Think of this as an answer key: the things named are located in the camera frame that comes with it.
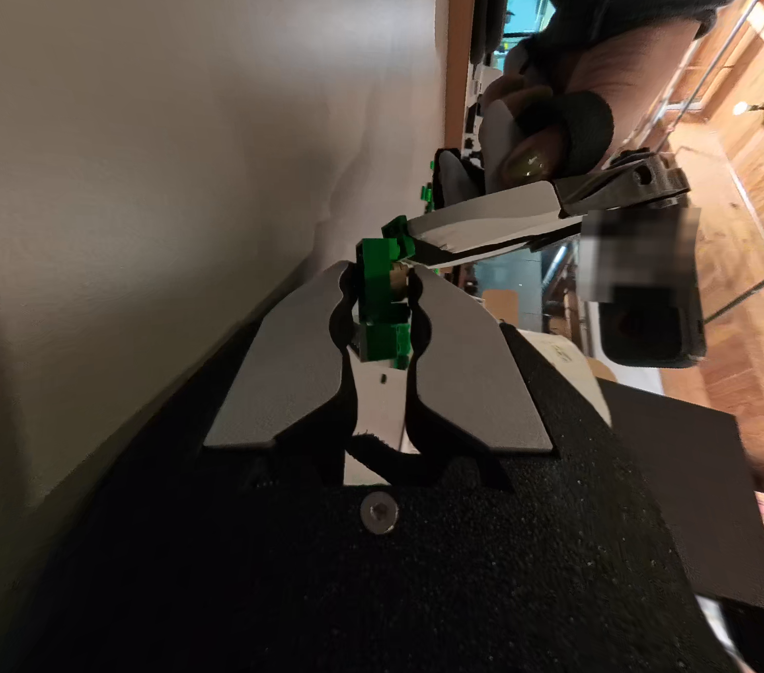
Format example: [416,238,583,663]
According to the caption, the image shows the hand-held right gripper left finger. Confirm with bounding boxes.
[203,260,361,465]

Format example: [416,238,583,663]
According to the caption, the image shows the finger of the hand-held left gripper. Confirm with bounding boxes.
[406,181,584,255]
[427,231,583,269]

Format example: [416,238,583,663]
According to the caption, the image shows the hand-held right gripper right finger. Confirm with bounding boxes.
[405,265,555,465]

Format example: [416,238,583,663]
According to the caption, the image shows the grey and green brick plate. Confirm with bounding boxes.
[381,215,417,262]

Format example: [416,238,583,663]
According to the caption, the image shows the green toy brick stack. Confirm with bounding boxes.
[353,237,414,371]

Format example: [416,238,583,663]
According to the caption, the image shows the person's left hand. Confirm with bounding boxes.
[477,19,702,185]

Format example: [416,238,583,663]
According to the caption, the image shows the black panel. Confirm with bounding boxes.
[597,377,764,608]

